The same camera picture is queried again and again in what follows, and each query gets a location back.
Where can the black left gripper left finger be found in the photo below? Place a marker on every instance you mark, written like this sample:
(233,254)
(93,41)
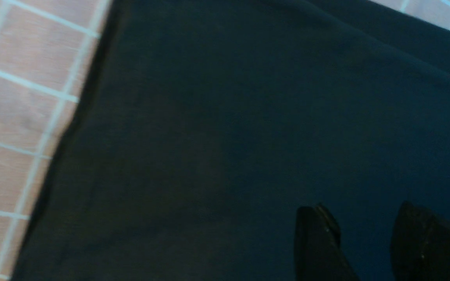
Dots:
(317,247)

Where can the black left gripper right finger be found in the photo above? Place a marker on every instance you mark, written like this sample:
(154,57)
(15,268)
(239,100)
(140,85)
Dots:
(420,245)

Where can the dark gray long-sleeved shirt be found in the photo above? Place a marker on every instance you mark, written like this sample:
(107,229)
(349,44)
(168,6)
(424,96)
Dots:
(248,136)

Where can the pink checkered tablecloth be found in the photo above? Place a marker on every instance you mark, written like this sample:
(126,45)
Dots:
(25,117)

